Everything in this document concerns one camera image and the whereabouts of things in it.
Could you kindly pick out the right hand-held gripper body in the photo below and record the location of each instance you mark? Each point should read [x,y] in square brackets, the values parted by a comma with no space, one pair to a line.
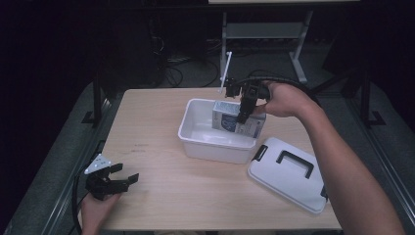
[251,89]

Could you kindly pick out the black frame post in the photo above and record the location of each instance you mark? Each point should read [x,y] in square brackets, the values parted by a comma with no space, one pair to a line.
[365,98]
[97,98]

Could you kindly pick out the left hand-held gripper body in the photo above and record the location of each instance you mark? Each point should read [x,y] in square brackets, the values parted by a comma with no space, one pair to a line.
[101,187]

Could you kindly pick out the person's left hand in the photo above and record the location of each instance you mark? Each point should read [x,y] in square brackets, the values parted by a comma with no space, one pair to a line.
[94,215]

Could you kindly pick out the person's right hand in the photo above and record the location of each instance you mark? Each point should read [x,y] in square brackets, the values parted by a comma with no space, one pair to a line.
[287,101]

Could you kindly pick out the white plastic storage box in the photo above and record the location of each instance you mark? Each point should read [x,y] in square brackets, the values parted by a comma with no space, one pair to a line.
[199,127]

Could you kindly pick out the black table bracket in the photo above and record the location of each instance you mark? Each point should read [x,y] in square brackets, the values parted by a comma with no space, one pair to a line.
[97,148]

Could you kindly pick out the grey metal desk frame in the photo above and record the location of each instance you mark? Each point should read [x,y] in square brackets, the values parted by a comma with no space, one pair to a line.
[261,30]

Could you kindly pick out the blue and white carton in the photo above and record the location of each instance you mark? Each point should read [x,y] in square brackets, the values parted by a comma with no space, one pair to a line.
[225,119]

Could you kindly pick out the aluminium rail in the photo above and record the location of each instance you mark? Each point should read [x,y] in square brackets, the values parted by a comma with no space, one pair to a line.
[378,150]
[64,196]

